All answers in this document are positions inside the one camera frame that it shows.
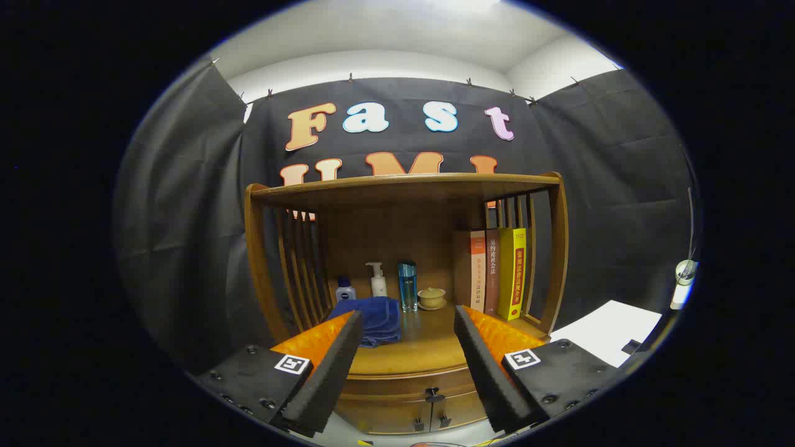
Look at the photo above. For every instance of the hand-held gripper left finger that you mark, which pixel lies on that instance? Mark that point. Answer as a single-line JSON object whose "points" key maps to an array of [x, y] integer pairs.
{"points": [[335, 372]]}

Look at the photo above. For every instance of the brown book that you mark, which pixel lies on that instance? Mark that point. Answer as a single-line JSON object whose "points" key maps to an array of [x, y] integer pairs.
{"points": [[492, 273]]}

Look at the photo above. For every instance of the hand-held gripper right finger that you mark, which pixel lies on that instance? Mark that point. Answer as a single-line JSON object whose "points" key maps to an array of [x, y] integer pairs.
{"points": [[481, 372]]}

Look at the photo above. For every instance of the yellow book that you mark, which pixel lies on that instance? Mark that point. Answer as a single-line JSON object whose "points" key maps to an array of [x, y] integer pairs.
{"points": [[512, 273]]}

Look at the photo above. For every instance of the blue glass bottle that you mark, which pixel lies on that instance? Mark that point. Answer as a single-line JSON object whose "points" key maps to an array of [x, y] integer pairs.
{"points": [[408, 285]]}

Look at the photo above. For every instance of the beige book with orange spine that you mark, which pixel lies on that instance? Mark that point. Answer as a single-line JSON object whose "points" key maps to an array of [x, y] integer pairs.
{"points": [[477, 273]]}

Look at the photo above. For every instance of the wooden cabinet with slatted sides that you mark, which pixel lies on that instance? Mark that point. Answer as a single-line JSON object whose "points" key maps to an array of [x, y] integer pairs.
{"points": [[397, 248]]}

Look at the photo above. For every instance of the white drawer cabinet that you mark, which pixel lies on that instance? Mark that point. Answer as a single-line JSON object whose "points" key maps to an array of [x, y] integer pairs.
{"points": [[608, 329]]}

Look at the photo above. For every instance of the white power strip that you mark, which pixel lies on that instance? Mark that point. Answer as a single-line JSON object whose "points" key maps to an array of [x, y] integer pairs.
{"points": [[683, 273]]}

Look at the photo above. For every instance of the beige lidded teacup with saucer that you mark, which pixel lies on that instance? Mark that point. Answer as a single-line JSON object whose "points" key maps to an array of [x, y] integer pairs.
{"points": [[431, 298]]}

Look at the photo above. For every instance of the small white bottle blue cap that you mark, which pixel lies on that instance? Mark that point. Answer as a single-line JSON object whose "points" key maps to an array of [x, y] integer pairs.
{"points": [[346, 292]]}

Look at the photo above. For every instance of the black backdrop cloth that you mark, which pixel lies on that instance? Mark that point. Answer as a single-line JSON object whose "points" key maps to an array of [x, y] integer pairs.
{"points": [[186, 217]]}

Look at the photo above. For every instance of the white pump bottle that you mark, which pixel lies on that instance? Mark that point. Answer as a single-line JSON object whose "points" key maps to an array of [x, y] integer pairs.
{"points": [[379, 287]]}

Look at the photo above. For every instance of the folded blue towel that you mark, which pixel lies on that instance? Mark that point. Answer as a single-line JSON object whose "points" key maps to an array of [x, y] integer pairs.
{"points": [[379, 320]]}

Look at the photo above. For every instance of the wooden drawer with black knob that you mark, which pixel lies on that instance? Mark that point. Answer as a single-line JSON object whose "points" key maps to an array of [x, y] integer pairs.
{"points": [[397, 386]]}

